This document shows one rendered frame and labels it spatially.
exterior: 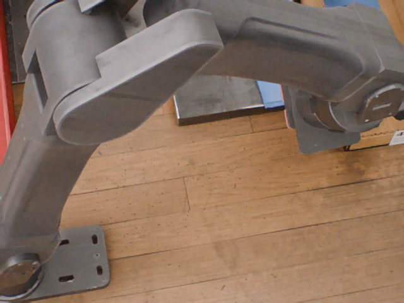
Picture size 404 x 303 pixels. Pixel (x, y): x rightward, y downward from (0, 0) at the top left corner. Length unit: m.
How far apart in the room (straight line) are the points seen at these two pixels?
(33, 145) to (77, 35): 0.11
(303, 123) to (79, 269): 0.28
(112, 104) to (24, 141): 0.12
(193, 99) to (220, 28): 0.43
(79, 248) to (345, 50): 0.39
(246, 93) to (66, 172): 0.36
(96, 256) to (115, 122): 0.35
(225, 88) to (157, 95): 0.43
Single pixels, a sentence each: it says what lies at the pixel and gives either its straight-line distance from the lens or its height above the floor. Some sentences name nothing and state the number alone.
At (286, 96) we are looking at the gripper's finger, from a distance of 0.84.
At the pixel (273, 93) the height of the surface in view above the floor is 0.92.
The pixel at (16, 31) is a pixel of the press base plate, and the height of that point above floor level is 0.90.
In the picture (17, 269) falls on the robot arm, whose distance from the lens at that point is 0.77.
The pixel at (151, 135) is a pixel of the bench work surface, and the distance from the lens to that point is 0.94.
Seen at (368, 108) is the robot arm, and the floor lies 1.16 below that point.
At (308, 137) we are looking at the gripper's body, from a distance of 0.84.
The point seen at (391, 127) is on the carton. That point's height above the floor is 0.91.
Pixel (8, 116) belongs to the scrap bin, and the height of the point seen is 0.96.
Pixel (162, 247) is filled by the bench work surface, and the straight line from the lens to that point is 0.89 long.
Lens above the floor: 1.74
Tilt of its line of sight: 64 degrees down
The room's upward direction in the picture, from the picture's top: 5 degrees clockwise
